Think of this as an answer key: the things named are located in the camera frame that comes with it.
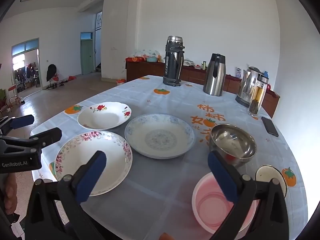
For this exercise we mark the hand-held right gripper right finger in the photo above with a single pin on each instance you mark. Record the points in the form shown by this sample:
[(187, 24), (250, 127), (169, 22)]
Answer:
[(222, 177)]

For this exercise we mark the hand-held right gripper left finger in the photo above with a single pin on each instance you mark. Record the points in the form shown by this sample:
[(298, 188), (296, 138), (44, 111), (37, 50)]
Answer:
[(93, 177)]

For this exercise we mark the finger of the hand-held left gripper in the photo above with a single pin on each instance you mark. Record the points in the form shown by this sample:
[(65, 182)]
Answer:
[(47, 136), (22, 121)]

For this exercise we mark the white plate with pink flowers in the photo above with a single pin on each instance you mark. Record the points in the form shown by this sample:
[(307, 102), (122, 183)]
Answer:
[(82, 155)]

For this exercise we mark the pink plastic bowl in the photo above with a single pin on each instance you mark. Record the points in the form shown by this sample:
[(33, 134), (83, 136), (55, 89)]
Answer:
[(207, 205)]

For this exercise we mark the stainless steel bowl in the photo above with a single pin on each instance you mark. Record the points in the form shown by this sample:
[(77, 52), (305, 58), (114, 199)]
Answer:
[(232, 140)]

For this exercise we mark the white enamel bowl dark rim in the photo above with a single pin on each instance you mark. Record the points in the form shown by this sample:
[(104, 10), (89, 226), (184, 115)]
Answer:
[(266, 172)]

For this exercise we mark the white plate with red flowers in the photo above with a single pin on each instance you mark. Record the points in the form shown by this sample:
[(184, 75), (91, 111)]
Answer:
[(105, 117)]

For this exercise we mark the white plate with blue pattern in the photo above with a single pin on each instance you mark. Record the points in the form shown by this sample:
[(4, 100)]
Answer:
[(160, 137)]

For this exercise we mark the person's left hand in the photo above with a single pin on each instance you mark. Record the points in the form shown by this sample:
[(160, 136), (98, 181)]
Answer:
[(10, 192)]

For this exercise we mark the black jacket on stool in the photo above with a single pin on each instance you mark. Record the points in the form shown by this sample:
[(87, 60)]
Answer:
[(51, 71)]

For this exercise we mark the red plastic bag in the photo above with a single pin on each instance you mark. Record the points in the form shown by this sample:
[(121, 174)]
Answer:
[(72, 78)]

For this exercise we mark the black smartphone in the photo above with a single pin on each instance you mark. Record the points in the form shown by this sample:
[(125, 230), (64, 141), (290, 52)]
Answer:
[(270, 126)]

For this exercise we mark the green door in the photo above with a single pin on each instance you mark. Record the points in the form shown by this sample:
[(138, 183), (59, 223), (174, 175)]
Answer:
[(86, 58)]

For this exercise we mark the glass tea bottle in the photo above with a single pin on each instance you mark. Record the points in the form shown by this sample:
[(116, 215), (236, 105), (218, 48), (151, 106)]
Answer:
[(257, 97)]

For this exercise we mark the red and white bucket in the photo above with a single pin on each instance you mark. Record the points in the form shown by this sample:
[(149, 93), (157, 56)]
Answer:
[(121, 82)]

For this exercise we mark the stainless steel electric kettle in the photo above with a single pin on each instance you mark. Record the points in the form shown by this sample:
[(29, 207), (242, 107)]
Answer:
[(246, 85)]

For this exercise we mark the white printed packet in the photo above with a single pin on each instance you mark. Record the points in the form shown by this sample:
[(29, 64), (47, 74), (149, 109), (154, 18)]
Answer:
[(238, 72)]

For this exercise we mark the brown wooden sideboard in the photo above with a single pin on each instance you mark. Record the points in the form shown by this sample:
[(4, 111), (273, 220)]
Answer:
[(190, 73)]

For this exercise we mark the blue bottle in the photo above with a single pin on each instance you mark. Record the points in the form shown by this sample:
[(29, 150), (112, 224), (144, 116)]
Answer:
[(265, 74)]

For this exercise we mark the small green bottle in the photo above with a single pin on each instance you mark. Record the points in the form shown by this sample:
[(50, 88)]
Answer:
[(204, 65)]

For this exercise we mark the red and orange box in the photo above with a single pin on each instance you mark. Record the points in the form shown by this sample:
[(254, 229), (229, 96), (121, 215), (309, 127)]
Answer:
[(135, 59)]

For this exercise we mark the dark worn thermos flask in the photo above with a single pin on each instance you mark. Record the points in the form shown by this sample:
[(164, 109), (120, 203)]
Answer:
[(172, 65)]

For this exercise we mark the white floral food cover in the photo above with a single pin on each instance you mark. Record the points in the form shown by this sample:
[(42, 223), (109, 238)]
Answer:
[(146, 53)]

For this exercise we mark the teal plastic basin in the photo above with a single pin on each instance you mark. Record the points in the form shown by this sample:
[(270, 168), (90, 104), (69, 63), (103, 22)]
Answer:
[(151, 59)]

